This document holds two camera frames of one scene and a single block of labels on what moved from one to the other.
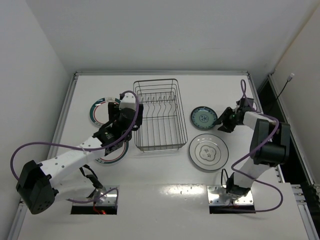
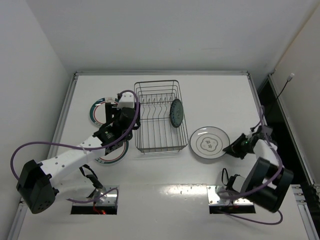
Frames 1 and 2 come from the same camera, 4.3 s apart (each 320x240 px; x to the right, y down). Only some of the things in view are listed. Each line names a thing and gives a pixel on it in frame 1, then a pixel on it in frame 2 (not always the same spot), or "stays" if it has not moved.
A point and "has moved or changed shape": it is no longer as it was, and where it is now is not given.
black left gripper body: [139, 111] stays
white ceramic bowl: [209, 152] has moved or changed shape
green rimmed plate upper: [99, 112] stays
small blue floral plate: [204, 117] to [176, 113]
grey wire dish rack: [164, 126] stays
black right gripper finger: [225, 116] to [231, 147]
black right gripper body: [229, 119] to [236, 144]
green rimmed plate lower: [115, 156] stays
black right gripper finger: [228, 129] to [240, 155]
